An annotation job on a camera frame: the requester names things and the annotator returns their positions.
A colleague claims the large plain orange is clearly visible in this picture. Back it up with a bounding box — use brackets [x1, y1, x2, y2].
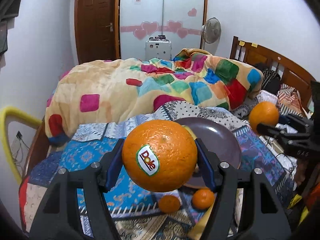
[248, 101, 279, 133]

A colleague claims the white electric fan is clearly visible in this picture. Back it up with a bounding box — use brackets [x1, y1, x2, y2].
[201, 17, 221, 50]

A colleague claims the wooden headboard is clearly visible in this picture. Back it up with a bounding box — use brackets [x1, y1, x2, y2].
[229, 36, 315, 109]

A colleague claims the long sugarcane stick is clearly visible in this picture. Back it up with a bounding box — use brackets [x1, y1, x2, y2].
[188, 204, 214, 240]

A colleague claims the white box appliance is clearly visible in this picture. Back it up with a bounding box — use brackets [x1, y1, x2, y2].
[145, 35, 172, 61]

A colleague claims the colourful patchwork blanket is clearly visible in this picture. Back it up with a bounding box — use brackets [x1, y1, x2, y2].
[44, 49, 264, 145]

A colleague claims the brown wooden door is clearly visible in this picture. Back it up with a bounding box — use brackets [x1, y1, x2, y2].
[74, 0, 116, 64]

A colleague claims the white wardrobe with hearts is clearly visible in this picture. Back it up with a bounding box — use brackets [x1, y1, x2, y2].
[119, 0, 205, 60]

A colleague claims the small mandarin orange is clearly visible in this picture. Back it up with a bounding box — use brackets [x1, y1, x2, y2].
[192, 189, 215, 210]
[158, 195, 181, 213]

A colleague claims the blue patterned bed cover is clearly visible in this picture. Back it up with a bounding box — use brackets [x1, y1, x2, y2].
[20, 101, 293, 239]

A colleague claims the dark brown round plate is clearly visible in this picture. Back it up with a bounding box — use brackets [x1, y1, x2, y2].
[175, 116, 243, 189]

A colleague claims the large orange with sticker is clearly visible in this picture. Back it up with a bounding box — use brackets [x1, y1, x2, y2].
[121, 120, 197, 192]

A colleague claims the short sugarcane stick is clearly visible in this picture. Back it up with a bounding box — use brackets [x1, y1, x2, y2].
[183, 125, 197, 140]

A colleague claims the yellow foam tube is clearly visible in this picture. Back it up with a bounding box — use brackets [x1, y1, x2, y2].
[1, 106, 42, 185]

